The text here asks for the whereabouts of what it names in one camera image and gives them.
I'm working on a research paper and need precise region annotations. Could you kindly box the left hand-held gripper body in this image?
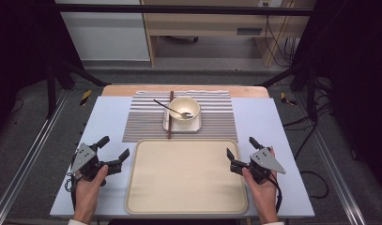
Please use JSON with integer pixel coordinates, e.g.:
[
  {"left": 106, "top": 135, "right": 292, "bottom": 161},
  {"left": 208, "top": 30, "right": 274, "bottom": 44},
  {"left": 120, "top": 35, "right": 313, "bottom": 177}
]
[{"left": 69, "top": 142, "right": 115, "bottom": 183}]

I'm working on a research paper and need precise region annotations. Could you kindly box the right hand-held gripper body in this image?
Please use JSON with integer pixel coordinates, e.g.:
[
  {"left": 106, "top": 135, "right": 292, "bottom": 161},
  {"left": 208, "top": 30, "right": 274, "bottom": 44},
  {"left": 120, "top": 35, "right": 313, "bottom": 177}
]
[{"left": 245, "top": 146, "right": 287, "bottom": 186}]

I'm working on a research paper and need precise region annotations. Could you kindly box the cream plastic tray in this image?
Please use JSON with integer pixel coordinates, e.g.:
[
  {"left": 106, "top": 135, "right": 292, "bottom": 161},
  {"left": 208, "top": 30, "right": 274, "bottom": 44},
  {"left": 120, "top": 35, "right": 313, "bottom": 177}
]
[{"left": 125, "top": 138, "right": 250, "bottom": 216}]

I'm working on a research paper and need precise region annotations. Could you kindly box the brown chopstick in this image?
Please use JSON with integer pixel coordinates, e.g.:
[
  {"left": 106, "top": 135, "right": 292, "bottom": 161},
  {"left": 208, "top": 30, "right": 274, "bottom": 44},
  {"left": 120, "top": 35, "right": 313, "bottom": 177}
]
[{"left": 167, "top": 90, "right": 173, "bottom": 141}]

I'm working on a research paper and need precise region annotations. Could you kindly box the metal spoon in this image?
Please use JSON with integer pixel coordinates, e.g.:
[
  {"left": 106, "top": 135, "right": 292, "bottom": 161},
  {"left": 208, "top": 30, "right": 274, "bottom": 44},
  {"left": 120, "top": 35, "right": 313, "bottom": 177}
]
[{"left": 153, "top": 98, "right": 194, "bottom": 119}]

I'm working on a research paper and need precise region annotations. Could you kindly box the person's left hand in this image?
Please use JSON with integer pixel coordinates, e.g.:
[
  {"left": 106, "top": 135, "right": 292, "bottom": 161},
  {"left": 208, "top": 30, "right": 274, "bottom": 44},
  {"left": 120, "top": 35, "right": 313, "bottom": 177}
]
[{"left": 73, "top": 164, "right": 109, "bottom": 211}]

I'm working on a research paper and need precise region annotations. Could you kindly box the person's right hand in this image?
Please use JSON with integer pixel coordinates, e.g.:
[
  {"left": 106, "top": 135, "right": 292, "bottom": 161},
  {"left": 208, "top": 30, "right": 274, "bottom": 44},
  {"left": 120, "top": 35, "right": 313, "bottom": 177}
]
[{"left": 241, "top": 145, "right": 279, "bottom": 217}]

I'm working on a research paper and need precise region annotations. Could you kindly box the striped placemat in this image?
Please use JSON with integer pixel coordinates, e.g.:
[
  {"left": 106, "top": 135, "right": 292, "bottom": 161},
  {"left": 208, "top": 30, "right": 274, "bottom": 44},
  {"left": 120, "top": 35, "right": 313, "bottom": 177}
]
[{"left": 122, "top": 89, "right": 239, "bottom": 143}]

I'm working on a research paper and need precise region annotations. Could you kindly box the yellow black tape marker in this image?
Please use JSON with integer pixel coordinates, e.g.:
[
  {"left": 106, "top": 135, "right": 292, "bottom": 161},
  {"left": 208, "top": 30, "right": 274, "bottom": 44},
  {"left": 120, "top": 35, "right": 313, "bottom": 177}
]
[
  {"left": 280, "top": 91, "right": 298, "bottom": 106},
  {"left": 79, "top": 89, "right": 93, "bottom": 107}
]

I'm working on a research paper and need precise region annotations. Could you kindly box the light wooden table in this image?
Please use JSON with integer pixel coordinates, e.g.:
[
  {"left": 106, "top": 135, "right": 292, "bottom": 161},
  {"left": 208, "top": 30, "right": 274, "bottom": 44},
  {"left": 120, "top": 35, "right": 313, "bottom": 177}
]
[{"left": 101, "top": 83, "right": 270, "bottom": 98}]

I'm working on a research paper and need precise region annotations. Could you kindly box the white square plate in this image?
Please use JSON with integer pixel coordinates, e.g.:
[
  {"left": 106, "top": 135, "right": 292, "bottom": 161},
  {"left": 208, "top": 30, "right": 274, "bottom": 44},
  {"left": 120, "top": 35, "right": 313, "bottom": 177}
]
[{"left": 162, "top": 107, "right": 203, "bottom": 134}]

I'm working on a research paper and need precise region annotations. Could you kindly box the black metal stand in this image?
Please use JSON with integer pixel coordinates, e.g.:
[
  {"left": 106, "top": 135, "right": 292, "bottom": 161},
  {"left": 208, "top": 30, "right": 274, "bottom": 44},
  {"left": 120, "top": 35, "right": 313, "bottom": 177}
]
[
  {"left": 257, "top": 60, "right": 320, "bottom": 124},
  {"left": 45, "top": 55, "right": 110, "bottom": 120}
]

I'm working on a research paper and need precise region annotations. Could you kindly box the white cabinet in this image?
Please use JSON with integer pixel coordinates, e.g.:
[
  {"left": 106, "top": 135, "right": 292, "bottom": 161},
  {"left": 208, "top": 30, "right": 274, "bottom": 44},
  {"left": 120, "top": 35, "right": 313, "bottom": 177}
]
[{"left": 53, "top": 0, "right": 151, "bottom": 62}]

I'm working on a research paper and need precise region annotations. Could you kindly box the dark curtain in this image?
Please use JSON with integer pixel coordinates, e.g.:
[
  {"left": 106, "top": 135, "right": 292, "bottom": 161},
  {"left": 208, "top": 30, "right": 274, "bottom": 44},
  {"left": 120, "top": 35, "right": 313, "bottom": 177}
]
[
  {"left": 0, "top": 0, "right": 84, "bottom": 143},
  {"left": 291, "top": 0, "right": 382, "bottom": 190}
]

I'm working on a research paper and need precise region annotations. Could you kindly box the wooden desk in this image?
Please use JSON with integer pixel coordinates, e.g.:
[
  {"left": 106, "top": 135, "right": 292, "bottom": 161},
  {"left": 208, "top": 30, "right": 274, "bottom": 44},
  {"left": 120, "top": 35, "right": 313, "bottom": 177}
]
[{"left": 141, "top": 0, "right": 316, "bottom": 68}]

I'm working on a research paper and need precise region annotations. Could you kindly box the black crossbar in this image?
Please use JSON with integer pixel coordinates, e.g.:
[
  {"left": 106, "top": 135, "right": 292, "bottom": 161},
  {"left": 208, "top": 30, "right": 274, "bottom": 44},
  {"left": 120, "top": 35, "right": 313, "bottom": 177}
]
[{"left": 53, "top": 3, "right": 314, "bottom": 17}]

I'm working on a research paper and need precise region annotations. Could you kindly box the right hand-held gripper cable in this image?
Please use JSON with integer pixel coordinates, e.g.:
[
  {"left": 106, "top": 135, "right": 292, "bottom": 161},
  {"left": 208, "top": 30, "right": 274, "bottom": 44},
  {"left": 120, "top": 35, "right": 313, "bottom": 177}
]
[{"left": 266, "top": 171, "right": 283, "bottom": 214}]

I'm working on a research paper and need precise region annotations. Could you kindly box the black floor cable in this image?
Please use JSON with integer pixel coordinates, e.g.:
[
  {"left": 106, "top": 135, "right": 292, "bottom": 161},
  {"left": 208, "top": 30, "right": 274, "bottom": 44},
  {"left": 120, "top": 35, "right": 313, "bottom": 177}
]
[
  {"left": 282, "top": 114, "right": 320, "bottom": 161},
  {"left": 299, "top": 170, "right": 331, "bottom": 201},
  {"left": 8, "top": 97, "right": 25, "bottom": 116}
]

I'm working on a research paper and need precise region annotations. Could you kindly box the aluminium floor rail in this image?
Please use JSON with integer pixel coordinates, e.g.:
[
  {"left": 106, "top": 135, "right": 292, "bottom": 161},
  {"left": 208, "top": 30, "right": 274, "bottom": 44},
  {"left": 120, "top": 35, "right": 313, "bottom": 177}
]
[
  {"left": 0, "top": 90, "right": 71, "bottom": 225},
  {"left": 296, "top": 93, "right": 368, "bottom": 225}
]

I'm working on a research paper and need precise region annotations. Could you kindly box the black desk cable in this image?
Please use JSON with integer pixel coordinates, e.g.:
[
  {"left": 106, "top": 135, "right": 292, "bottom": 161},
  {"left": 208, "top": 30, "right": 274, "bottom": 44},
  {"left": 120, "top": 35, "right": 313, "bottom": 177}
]
[
  {"left": 265, "top": 13, "right": 290, "bottom": 68},
  {"left": 283, "top": 37, "right": 298, "bottom": 68}
]

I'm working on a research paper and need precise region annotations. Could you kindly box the grey desk handle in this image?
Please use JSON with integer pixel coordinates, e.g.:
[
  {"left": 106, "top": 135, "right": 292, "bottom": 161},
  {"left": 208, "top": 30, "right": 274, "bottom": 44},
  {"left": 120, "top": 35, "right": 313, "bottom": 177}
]
[{"left": 236, "top": 27, "right": 264, "bottom": 37}]

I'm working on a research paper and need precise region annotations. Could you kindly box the wall power socket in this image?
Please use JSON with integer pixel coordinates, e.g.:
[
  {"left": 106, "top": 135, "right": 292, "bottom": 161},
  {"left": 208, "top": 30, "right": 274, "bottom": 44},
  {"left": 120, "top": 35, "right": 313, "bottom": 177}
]
[{"left": 257, "top": 0, "right": 284, "bottom": 8}]

